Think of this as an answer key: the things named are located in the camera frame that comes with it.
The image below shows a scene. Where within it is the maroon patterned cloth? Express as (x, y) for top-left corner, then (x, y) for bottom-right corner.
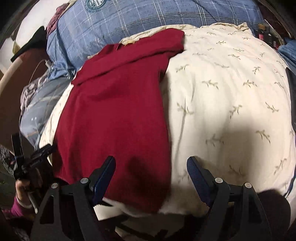
(46, 3), (69, 38)

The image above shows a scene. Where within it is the white charging cable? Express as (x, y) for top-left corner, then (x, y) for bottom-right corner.
(28, 59), (53, 85)

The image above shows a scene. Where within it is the grey-blue striped star quilt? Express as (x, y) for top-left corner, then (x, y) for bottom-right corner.
(19, 76), (73, 149)

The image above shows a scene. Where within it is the magenta sleeve forearm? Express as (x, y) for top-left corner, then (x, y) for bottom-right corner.
(1, 196), (35, 219)

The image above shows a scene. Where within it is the grey crumpled cloth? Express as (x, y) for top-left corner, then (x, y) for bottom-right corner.
(20, 72), (48, 114)

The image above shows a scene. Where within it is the red knit sweater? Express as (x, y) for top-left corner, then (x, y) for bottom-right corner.
(52, 29), (184, 213)

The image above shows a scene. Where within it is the brown wooden headboard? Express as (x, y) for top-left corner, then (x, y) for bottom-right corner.
(0, 49), (49, 151)

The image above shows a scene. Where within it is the clutter of small items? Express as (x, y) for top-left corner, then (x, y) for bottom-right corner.
(255, 24), (285, 50)

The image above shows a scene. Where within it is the black garment on headboard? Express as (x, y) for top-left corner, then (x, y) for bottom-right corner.
(11, 26), (47, 63)

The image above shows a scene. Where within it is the person's left hand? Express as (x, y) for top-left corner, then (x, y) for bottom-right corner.
(16, 179), (33, 209)

